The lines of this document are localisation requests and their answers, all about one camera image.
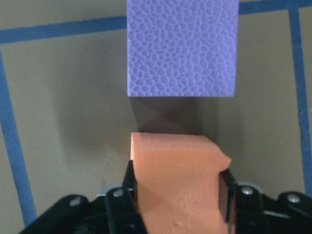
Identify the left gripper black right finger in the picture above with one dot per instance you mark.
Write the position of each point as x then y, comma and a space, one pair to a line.
241, 206

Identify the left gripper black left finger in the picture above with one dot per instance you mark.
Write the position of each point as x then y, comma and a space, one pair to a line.
122, 206

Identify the orange foam cube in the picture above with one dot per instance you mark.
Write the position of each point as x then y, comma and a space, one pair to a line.
178, 183

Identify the purple foam cube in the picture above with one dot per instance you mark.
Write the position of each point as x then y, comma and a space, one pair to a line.
181, 48

